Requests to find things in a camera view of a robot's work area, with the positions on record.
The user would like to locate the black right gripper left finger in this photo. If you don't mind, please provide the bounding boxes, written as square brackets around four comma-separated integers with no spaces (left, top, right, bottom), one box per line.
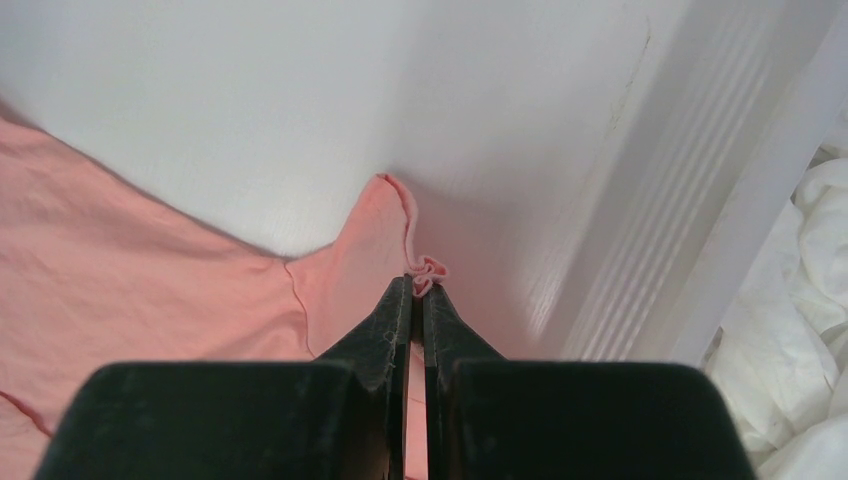
[36,276,413,479]

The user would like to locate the white t shirt in basket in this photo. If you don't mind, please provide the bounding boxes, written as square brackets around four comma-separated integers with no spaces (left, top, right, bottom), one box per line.
[705,115,847,479]

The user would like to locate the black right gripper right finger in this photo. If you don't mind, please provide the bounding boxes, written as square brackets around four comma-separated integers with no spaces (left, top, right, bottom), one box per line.
[422,286,755,479]

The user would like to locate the salmon pink t shirt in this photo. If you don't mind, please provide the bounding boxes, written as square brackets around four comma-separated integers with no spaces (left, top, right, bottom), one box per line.
[1,121,448,479]

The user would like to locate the white plastic laundry basket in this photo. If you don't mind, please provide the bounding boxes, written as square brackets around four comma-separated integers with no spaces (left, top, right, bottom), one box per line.
[538,1,847,365]

